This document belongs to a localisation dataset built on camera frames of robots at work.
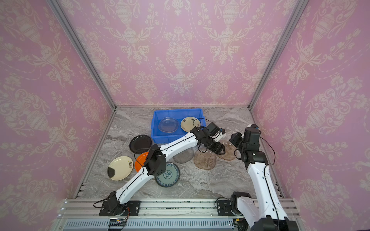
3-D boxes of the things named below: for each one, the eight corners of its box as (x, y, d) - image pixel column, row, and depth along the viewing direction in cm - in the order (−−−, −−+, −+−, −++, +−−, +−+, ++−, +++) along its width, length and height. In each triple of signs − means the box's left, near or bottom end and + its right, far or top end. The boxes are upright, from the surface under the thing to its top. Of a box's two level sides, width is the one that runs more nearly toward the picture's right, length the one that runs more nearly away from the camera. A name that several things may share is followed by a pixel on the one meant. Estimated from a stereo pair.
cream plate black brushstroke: (105, 180, 85) (103, 179, 84) (113, 157, 95) (112, 156, 93) (129, 180, 85) (128, 179, 84) (135, 157, 95) (134, 156, 93)
